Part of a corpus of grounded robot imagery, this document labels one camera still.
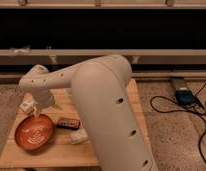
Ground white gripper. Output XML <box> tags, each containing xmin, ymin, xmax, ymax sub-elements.
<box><xmin>32</xmin><ymin>90</ymin><xmax>55</xmax><ymax>117</ymax></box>

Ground orange ceramic bowl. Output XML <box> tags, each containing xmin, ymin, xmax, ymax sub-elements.
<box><xmin>14</xmin><ymin>114</ymin><xmax>54</xmax><ymax>151</ymax></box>

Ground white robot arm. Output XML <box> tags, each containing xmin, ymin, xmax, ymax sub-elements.
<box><xmin>19</xmin><ymin>55</ymin><xmax>159</xmax><ymax>171</ymax></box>

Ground small white box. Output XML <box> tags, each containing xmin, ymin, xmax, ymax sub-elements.
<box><xmin>20</xmin><ymin>100</ymin><xmax>34</xmax><ymax>114</ymax></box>

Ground dark rectangular box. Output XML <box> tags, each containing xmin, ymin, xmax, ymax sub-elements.
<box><xmin>57</xmin><ymin>117</ymin><xmax>80</xmax><ymax>130</ymax></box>

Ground small white block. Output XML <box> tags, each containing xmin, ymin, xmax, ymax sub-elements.
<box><xmin>70</xmin><ymin>129</ymin><xmax>88</xmax><ymax>144</ymax></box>

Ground wooden board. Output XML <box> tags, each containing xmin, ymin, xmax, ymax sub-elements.
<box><xmin>0</xmin><ymin>79</ymin><xmax>150</xmax><ymax>171</ymax></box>

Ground blue power adapter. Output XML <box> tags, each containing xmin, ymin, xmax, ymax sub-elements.
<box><xmin>175</xmin><ymin>88</ymin><xmax>196</xmax><ymax>106</ymax></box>

